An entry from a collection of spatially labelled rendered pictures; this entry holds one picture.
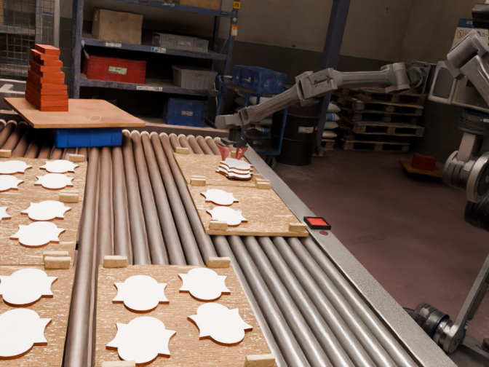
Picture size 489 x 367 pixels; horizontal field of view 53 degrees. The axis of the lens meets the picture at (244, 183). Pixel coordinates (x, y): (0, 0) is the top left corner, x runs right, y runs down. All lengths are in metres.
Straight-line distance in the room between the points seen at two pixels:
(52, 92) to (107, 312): 1.45
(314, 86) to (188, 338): 1.00
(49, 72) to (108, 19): 3.59
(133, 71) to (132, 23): 0.54
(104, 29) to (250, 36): 2.14
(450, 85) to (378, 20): 6.13
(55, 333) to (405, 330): 0.80
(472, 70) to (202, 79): 4.99
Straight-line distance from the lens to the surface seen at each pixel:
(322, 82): 1.72
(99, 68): 5.91
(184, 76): 6.12
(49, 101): 2.39
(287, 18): 7.29
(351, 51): 7.91
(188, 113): 6.26
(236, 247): 1.49
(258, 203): 1.80
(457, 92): 2.03
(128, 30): 6.00
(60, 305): 1.15
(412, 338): 1.28
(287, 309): 1.25
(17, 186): 1.75
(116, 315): 1.11
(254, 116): 1.96
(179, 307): 1.15
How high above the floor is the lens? 1.57
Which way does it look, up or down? 19 degrees down
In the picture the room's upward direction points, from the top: 9 degrees clockwise
